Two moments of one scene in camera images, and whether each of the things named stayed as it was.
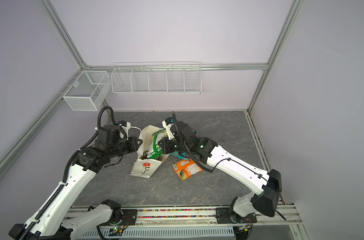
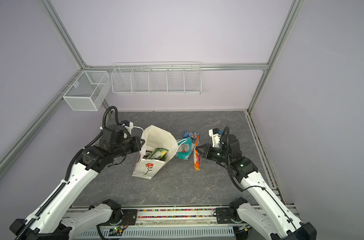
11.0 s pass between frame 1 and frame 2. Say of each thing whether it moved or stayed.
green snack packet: moved
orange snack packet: moved
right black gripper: moved
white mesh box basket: stayed
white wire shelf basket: stayed
